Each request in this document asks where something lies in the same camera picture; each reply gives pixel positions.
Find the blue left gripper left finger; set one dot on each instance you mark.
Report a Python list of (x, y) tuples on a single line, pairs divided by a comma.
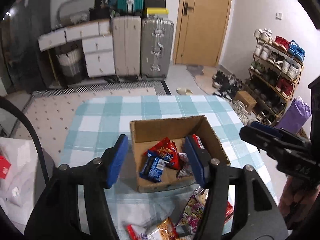
[(115, 159)]

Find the beige cracker pack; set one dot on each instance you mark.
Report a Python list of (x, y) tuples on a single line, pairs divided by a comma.
[(201, 195)]

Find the patterned floor rug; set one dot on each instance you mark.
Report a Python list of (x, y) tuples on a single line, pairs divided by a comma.
[(51, 111)]

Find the beige suitcase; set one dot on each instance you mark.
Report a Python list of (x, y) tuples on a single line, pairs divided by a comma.
[(126, 32)]

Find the SF cardboard box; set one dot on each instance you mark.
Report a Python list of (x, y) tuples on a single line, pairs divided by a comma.
[(147, 133)]

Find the white side cabinet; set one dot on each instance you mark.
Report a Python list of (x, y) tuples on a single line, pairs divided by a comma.
[(24, 183)]

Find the door mat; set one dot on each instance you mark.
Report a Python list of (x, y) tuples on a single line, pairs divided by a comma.
[(203, 77)]

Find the teal plaid tablecloth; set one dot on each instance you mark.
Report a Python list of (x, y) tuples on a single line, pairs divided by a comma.
[(96, 128)]

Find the white noodle snack bag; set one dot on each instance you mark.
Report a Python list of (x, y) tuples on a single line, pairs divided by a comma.
[(164, 230)]

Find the white drawer desk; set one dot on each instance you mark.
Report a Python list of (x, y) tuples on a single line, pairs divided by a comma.
[(92, 39)]

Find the small cardboard box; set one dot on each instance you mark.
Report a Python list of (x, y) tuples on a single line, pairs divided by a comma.
[(248, 101)]

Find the wooden door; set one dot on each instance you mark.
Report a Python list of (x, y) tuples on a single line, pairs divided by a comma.
[(200, 31)]

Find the wooden shoe rack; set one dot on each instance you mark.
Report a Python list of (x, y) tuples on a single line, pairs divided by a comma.
[(274, 76)]

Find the red black snack pack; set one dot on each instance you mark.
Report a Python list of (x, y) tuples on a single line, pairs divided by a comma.
[(198, 141)]

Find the silver purple snack pack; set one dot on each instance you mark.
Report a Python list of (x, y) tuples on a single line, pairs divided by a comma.
[(186, 169)]

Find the woven laundry basket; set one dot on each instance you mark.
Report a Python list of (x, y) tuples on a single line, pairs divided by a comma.
[(72, 66)]

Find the light switch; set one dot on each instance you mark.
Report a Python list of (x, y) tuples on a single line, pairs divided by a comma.
[(278, 16)]

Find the red white label pack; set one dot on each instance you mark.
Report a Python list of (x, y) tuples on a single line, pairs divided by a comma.
[(229, 212)]

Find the beige slipper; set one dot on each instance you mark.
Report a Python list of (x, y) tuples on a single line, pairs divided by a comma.
[(184, 91)]

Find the red chip bag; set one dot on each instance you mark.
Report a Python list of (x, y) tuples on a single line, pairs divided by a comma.
[(167, 150)]

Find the person's right hand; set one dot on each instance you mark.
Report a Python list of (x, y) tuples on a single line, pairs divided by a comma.
[(288, 197)]

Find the stack of shoe boxes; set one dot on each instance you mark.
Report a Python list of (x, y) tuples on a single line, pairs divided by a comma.
[(155, 9)]

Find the purple candy bag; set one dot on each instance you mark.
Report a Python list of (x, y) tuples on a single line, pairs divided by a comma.
[(192, 212)]

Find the blue snack pack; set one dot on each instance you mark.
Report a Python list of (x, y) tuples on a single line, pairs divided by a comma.
[(153, 167)]

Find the silver suitcase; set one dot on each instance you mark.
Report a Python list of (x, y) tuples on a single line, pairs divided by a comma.
[(156, 45)]

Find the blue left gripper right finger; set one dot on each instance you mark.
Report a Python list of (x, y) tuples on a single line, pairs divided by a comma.
[(199, 160)]

